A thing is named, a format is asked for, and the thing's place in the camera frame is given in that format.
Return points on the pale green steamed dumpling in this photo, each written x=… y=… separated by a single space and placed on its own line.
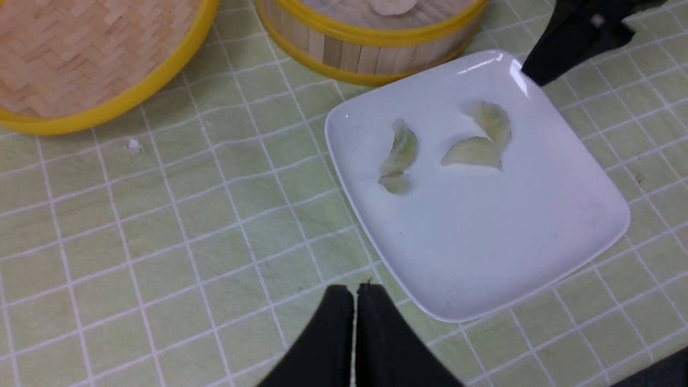
x=402 y=155

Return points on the yellow rimmed bamboo steamer lid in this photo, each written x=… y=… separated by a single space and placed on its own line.
x=71 y=65

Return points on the white square plate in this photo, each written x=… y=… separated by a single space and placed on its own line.
x=466 y=241

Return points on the small white crumb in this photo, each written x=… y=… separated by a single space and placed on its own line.
x=134 y=147

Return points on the white dumpling in steamer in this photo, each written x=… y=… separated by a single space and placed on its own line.
x=392 y=7

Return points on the yellow rimmed bamboo steamer basket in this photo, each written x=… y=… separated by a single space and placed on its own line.
x=338 y=39

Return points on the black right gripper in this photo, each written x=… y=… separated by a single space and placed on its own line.
x=579 y=31

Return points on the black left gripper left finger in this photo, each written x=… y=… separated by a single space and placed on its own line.
x=322 y=354

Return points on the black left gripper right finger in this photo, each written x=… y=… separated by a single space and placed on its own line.
x=388 y=351

